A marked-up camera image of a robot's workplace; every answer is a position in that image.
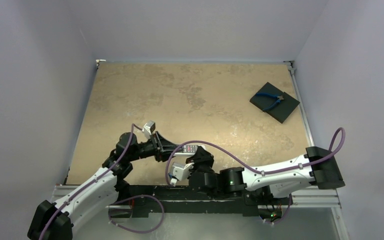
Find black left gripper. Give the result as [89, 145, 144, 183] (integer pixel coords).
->
[127, 131, 182, 162]

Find white remote control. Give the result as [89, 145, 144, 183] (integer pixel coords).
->
[174, 144, 206, 158]

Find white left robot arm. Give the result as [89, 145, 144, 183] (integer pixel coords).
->
[27, 131, 182, 240]

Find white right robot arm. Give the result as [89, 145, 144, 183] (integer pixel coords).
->
[188, 146, 345, 204]

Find black flat box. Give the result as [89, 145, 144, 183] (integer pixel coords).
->
[249, 82, 300, 124]

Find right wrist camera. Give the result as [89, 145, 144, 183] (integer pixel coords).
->
[168, 162, 194, 187]

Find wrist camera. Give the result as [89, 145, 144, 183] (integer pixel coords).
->
[142, 120, 156, 139]
[168, 162, 194, 187]

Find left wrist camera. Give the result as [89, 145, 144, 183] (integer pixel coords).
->
[142, 120, 156, 139]

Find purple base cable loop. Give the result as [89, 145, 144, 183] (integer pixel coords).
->
[107, 194, 165, 235]

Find blue handled pliers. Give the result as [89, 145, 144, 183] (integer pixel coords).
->
[254, 92, 286, 113]

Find aluminium frame rail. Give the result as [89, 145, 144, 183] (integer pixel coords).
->
[51, 185, 341, 208]

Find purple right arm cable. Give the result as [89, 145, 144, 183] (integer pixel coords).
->
[164, 127, 347, 188]

